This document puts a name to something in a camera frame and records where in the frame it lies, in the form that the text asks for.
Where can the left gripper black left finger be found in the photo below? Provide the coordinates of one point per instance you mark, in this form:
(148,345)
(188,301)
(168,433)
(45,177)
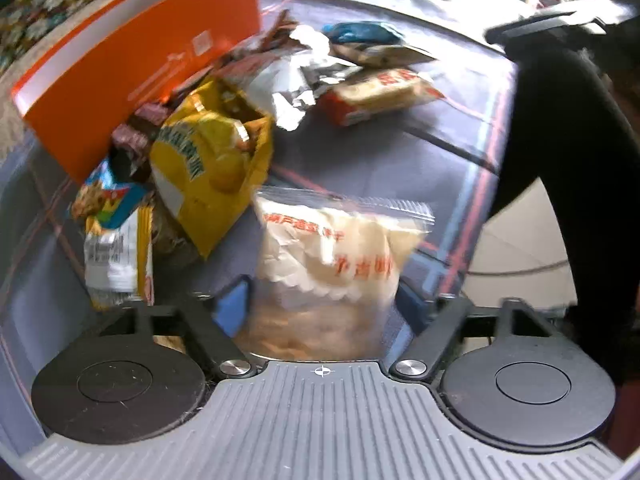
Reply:
(211,324)

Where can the blue cookie snack packet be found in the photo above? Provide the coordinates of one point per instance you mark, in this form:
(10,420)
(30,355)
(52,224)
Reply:
(106,199)

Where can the dark brown snack packet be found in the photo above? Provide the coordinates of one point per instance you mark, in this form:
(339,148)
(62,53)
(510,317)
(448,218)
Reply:
(131,143)

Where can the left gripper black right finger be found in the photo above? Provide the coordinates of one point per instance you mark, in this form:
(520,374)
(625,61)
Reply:
(435,326)

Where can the red white snack packet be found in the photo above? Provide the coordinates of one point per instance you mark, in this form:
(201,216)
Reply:
(381,91)

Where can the clear rice cracker bag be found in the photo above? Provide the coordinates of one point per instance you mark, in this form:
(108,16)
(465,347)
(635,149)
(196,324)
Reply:
(328,272)

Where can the yellow snack bag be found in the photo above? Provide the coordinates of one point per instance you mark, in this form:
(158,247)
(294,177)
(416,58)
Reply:
(208,157)

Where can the silver foil snack bag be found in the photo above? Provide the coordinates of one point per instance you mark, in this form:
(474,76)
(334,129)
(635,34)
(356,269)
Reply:
(286,82)

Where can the blue white snack packet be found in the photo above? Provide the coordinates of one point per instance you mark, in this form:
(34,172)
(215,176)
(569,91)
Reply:
(374,45)

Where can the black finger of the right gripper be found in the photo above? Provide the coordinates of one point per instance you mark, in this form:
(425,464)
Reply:
(575,12)

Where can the orange cardboard box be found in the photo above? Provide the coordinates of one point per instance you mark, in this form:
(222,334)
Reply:
(128,53)

